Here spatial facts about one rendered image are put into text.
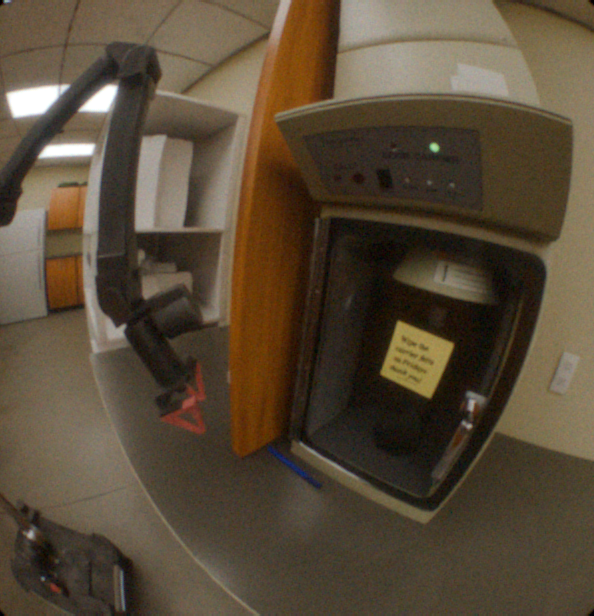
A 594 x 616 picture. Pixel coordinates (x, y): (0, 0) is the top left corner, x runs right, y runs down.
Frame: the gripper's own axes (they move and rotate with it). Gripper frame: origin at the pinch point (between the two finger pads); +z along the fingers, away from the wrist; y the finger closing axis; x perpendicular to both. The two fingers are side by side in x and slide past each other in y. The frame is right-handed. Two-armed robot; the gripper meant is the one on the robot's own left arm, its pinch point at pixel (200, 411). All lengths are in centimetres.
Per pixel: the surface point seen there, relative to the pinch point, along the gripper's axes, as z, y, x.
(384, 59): -43, -9, -50
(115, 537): 61, 11, 105
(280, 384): 4.1, 2.8, -15.2
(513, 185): -22, -27, -42
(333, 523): 18.9, -21.1, -11.6
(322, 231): -19.4, -3.7, -30.7
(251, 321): -11.4, -1.4, -16.4
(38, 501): 32, 18, 156
